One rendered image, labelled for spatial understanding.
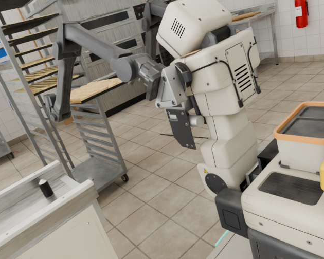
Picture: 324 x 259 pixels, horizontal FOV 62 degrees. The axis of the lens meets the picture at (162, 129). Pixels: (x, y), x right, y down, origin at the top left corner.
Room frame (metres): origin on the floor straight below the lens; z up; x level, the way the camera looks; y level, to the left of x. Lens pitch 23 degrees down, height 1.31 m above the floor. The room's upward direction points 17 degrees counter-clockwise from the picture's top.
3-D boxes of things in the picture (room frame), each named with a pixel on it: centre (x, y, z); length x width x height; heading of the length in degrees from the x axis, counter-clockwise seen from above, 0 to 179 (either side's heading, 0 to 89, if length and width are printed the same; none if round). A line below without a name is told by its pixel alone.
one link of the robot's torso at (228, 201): (0.85, -0.20, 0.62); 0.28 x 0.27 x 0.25; 128
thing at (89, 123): (2.37, 0.64, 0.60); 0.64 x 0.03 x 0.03; 37
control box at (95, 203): (0.87, 0.36, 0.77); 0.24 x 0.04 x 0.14; 36
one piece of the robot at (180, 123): (0.99, -0.17, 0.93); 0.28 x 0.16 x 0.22; 128
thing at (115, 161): (2.37, 0.64, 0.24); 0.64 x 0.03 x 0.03; 37
